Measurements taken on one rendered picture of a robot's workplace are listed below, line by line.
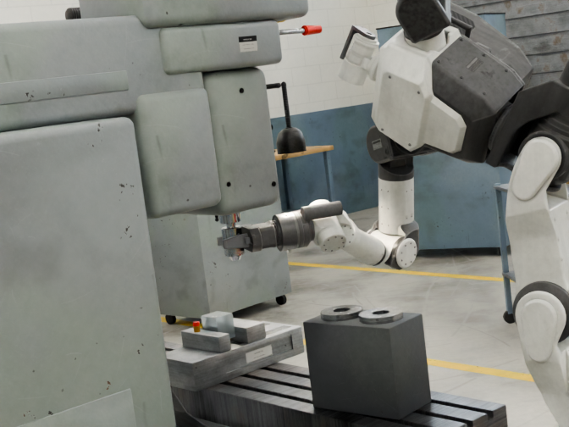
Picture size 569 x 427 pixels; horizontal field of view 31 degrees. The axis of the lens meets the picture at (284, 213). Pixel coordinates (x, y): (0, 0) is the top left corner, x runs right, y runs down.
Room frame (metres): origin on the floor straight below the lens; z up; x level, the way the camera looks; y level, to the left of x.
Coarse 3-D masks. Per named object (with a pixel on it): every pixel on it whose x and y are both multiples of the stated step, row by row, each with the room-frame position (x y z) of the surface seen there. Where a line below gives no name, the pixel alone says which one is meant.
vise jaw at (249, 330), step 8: (240, 320) 2.54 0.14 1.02; (248, 320) 2.53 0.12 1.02; (240, 328) 2.47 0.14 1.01; (248, 328) 2.46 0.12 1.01; (256, 328) 2.47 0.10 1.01; (264, 328) 2.49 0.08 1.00; (240, 336) 2.47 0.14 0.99; (248, 336) 2.45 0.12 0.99; (256, 336) 2.47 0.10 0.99; (264, 336) 2.49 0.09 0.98
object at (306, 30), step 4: (300, 28) 2.47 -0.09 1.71; (304, 28) 2.47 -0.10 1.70; (308, 28) 2.47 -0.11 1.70; (312, 28) 2.48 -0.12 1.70; (316, 28) 2.49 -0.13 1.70; (320, 28) 2.50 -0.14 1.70; (280, 32) 2.42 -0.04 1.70; (284, 32) 2.43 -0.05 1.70; (288, 32) 2.44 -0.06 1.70; (292, 32) 2.45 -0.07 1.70; (296, 32) 2.46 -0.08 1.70; (300, 32) 2.46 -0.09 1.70; (304, 32) 2.47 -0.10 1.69; (308, 32) 2.47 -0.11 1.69; (312, 32) 2.48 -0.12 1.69; (316, 32) 2.49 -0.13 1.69; (320, 32) 2.51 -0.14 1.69
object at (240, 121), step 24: (216, 72) 2.32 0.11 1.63; (240, 72) 2.35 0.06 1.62; (216, 96) 2.29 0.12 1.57; (240, 96) 2.34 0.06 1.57; (264, 96) 2.38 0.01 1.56; (216, 120) 2.29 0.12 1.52; (240, 120) 2.33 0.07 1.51; (264, 120) 2.38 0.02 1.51; (216, 144) 2.29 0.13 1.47; (240, 144) 2.33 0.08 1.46; (264, 144) 2.37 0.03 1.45; (240, 168) 2.32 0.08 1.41; (264, 168) 2.37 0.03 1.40; (240, 192) 2.31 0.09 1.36; (264, 192) 2.36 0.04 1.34
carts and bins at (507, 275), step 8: (496, 184) 6.04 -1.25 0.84; (504, 184) 6.06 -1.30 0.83; (568, 184) 5.72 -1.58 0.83; (496, 192) 6.04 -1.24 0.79; (568, 192) 5.38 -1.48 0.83; (496, 200) 6.05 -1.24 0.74; (496, 208) 6.06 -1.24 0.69; (504, 224) 6.04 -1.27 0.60; (504, 232) 6.04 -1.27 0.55; (504, 240) 6.04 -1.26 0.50; (504, 248) 6.04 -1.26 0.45; (504, 256) 6.04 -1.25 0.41; (504, 264) 6.04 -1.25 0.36; (504, 272) 6.04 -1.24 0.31; (512, 272) 6.03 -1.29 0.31; (504, 280) 6.05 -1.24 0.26; (512, 280) 5.88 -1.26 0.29; (504, 288) 6.07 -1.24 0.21; (512, 312) 6.04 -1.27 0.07; (512, 320) 6.04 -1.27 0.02
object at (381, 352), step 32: (320, 320) 2.11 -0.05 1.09; (352, 320) 2.07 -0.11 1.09; (384, 320) 2.02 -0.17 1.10; (416, 320) 2.05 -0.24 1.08; (320, 352) 2.09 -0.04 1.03; (352, 352) 2.04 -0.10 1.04; (384, 352) 1.99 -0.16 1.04; (416, 352) 2.04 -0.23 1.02; (320, 384) 2.10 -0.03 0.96; (352, 384) 2.05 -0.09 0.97; (384, 384) 1.99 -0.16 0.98; (416, 384) 2.03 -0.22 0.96; (384, 416) 2.00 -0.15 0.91
